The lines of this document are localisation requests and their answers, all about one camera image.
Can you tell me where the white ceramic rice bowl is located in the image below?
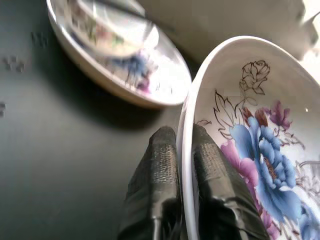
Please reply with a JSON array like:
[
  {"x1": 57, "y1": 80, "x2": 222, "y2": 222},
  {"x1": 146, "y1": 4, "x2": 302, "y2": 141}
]
[{"x1": 72, "y1": 0, "x2": 161, "y2": 58}]

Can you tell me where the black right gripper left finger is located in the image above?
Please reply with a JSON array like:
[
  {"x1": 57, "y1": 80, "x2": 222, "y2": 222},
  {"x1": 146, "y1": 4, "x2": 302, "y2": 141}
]
[{"x1": 117, "y1": 126, "x2": 185, "y2": 240}]

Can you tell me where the deep plate blue peony print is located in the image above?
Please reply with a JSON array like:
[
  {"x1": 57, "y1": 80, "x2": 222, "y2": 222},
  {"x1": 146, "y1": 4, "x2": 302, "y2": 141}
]
[{"x1": 176, "y1": 35, "x2": 320, "y2": 240}]

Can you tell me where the black round metal table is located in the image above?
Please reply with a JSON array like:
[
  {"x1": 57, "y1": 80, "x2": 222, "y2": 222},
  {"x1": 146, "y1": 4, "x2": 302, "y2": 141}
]
[{"x1": 0, "y1": 0, "x2": 201, "y2": 240}]

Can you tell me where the floral white ceramic plate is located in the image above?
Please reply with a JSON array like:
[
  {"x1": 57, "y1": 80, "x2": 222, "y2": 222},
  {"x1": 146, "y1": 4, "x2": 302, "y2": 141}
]
[{"x1": 46, "y1": 0, "x2": 193, "y2": 110}]

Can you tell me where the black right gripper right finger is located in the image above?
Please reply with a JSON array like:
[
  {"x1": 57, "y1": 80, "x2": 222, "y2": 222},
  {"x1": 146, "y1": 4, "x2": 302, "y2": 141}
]
[{"x1": 192, "y1": 124, "x2": 271, "y2": 240}]

